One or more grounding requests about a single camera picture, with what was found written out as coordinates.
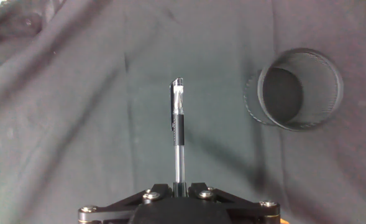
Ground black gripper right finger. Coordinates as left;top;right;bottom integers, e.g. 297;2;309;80
188;182;281;224

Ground black table cloth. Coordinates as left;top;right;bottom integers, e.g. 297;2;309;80
0;0;366;224

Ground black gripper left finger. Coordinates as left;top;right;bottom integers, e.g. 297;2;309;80
77;182;173;224

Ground black and clear pen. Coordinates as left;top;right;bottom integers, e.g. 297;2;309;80
169;77;187;197

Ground black mesh pen holder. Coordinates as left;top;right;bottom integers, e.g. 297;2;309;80
243;47;345;132

